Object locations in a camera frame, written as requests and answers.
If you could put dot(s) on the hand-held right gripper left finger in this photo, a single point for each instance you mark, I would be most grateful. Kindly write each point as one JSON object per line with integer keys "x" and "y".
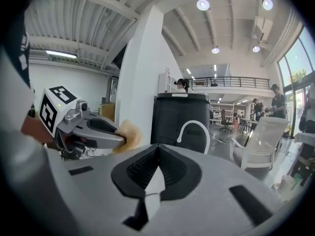
{"x": 98, "y": 193}

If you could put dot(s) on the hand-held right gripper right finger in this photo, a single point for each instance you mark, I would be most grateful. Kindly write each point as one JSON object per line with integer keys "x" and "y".
{"x": 211, "y": 200}

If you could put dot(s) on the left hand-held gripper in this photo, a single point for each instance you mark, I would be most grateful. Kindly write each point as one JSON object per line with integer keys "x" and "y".
{"x": 49, "y": 109}

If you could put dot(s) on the brown scrubbing sponge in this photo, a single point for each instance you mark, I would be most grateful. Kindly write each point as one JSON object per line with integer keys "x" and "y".
{"x": 131, "y": 134}

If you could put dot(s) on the person's left forearm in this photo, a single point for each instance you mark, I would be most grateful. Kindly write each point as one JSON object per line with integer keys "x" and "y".
{"x": 34, "y": 129}

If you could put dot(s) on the wooden box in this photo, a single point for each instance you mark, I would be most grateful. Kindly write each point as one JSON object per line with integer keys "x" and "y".
{"x": 107, "y": 112}

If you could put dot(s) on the black cabinet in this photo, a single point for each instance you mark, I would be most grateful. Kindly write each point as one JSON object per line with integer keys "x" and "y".
{"x": 169, "y": 122}

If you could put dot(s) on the white mesh office chair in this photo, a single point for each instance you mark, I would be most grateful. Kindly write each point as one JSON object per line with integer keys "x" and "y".
{"x": 261, "y": 154}

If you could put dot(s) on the white plastic cup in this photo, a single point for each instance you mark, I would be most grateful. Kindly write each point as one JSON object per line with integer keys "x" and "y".
{"x": 286, "y": 185}

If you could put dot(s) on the white tall cabinet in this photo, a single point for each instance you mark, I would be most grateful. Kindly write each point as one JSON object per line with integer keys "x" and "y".
{"x": 165, "y": 82}

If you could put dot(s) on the white curved faucet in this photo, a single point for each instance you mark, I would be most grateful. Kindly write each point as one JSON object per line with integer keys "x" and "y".
{"x": 194, "y": 122}

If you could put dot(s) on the black office chair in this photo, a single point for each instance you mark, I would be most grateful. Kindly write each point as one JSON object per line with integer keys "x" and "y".
{"x": 224, "y": 120}

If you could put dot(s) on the long tube ceiling light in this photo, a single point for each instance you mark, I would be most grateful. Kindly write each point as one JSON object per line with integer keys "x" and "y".
{"x": 61, "y": 54}

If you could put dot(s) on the person's black white shirt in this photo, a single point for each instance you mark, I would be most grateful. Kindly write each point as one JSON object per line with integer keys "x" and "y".
{"x": 17, "y": 82}

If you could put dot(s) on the black balcony railing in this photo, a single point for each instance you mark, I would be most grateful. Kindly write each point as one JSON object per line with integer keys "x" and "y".
{"x": 231, "y": 82}

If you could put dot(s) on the round ceiling lamp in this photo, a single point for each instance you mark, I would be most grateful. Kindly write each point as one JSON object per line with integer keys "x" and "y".
{"x": 203, "y": 4}
{"x": 267, "y": 4}
{"x": 215, "y": 50}
{"x": 256, "y": 49}

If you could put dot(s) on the large glass window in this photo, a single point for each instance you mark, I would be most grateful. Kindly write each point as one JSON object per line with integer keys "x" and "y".
{"x": 299, "y": 58}

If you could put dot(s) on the white ceiling air conditioner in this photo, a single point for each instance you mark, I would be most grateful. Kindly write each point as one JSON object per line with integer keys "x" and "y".
{"x": 263, "y": 26}

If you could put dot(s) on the black wall screen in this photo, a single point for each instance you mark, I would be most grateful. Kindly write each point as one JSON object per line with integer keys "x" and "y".
{"x": 120, "y": 58}

